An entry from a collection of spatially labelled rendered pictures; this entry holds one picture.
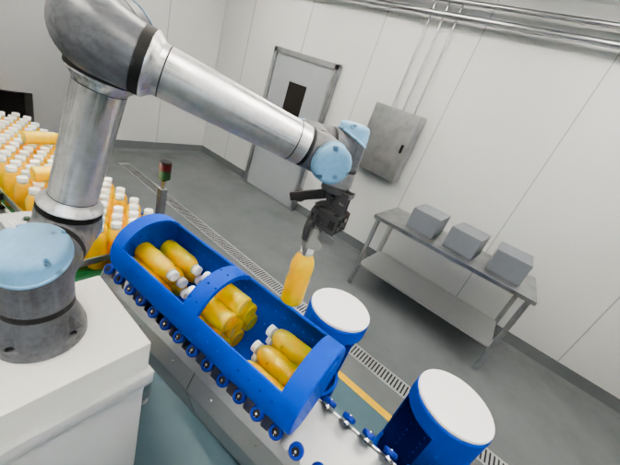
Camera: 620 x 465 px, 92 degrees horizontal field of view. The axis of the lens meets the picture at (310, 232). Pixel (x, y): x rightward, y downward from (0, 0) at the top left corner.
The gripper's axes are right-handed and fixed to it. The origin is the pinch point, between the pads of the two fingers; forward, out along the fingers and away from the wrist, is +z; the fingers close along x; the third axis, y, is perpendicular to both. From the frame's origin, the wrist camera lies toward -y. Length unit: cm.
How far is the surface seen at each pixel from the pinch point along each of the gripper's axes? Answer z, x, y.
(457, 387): 45, 41, 59
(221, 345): 31.2, -19.5, -7.0
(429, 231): 58, 245, 7
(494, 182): 1, 320, 37
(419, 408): 47, 23, 49
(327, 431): 53, -3, 28
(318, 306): 43, 32, -2
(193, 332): 34.8, -20.2, -18.2
